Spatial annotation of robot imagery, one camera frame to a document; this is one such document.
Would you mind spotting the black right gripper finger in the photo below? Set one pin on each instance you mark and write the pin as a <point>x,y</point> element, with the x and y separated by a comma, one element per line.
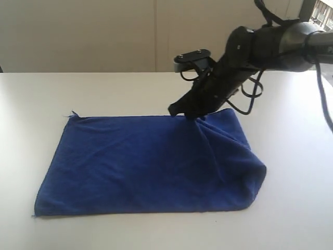
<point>191,115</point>
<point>181,106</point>

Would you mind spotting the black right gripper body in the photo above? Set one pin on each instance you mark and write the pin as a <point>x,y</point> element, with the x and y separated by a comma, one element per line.
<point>214,90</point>

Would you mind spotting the blue microfiber towel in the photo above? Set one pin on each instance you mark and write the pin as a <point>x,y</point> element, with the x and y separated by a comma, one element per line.
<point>150,164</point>

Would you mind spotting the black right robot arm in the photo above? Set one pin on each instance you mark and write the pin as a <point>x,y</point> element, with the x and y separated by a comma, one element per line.
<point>294,47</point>

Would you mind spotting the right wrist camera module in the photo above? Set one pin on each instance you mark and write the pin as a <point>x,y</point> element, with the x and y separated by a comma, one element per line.
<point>199,60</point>

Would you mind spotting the dark window frame post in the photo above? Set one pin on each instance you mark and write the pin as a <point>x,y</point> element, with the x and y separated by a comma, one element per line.
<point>306,10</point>

